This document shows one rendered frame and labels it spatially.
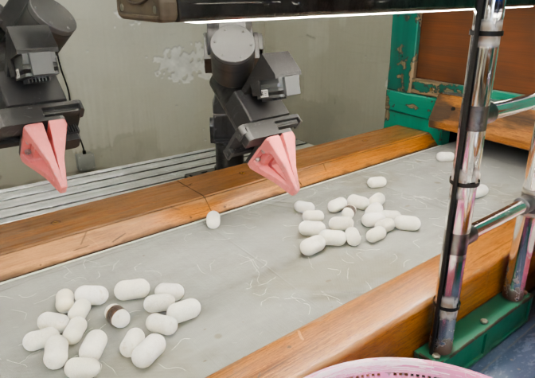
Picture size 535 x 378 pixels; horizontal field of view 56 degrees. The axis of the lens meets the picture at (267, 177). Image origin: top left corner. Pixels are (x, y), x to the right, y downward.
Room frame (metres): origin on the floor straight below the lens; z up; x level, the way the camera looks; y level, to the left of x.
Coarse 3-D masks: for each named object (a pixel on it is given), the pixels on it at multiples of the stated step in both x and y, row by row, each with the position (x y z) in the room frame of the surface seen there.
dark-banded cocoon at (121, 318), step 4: (112, 304) 0.44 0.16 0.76; (116, 304) 0.44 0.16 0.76; (108, 308) 0.44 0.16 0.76; (104, 312) 0.44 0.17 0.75; (116, 312) 0.43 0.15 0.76; (120, 312) 0.43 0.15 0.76; (124, 312) 0.43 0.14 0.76; (116, 316) 0.43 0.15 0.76; (120, 316) 0.43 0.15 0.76; (124, 316) 0.43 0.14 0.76; (128, 316) 0.43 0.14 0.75; (112, 320) 0.43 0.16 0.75; (116, 320) 0.42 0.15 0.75; (120, 320) 0.42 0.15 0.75; (124, 320) 0.42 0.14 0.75; (128, 320) 0.43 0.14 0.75; (112, 324) 0.43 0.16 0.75; (116, 324) 0.42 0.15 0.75; (120, 324) 0.42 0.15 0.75; (124, 324) 0.42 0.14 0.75
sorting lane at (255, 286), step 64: (320, 192) 0.79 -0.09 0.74; (384, 192) 0.79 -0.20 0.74; (448, 192) 0.79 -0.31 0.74; (512, 192) 0.79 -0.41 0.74; (128, 256) 0.57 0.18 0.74; (192, 256) 0.57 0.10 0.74; (256, 256) 0.57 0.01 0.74; (320, 256) 0.57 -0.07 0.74; (384, 256) 0.57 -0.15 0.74; (0, 320) 0.44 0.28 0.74; (192, 320) 0.44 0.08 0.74; (256, 320) 0.44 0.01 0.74
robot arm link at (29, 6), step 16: (16, 0) 0.62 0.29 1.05; (32, 0) 0.61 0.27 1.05; (48, 0) 0.64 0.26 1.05; (0, 16) 0.62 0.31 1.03; (16, 16) 0.62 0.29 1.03; (32, 16) 0.60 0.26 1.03; (48, 16) 0.61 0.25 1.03; (64, 16) 0.63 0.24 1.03; (0, 32) 0.64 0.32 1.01; (64, 32) 0.61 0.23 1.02
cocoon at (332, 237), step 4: (320, 232) 0.61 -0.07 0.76; (324, 232) 0.60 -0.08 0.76; (328, 232) 0.60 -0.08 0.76; (332, 232) 0.60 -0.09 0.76; (336, 232) 0.60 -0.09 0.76; (340, 232) 0.60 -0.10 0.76; (344, 232) 0.61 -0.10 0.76; (324, 236) 0.60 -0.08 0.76; (328, 236) 0.60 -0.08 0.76; (332, 236) 0.60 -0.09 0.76; (336, 236) 0.60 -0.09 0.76; (340, 236) 0.60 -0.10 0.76; (344, 236) 0.60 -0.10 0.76; (328, 240) 0.60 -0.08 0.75; (332, 240) 0.60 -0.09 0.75; (336, 240) 0.60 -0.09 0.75; (340, 240) 0.59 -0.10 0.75; (344, 240) 0.60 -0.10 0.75; (328, 244) 0.60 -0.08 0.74; (332, 244) 0.60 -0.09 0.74; (336, 244) 0.60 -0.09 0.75; (340, 244) 0.60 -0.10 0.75
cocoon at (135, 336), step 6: (132, 330) 0.40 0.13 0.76; (138, 330) 0.40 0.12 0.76; (126, 336) 0.39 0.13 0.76; (132, 336) 0.39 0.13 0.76; (138, 336) 0.40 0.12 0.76; (144, 336) 0.40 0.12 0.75; (126, 342) 0.38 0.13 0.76; (132, 342) 0.39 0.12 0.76; (138, 342) 0.39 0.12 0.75; (120, 348) 0.38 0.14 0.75; (126, 348) 0.38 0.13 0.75; (132, 348) 0.38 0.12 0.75; (126, 354) 0.38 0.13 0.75
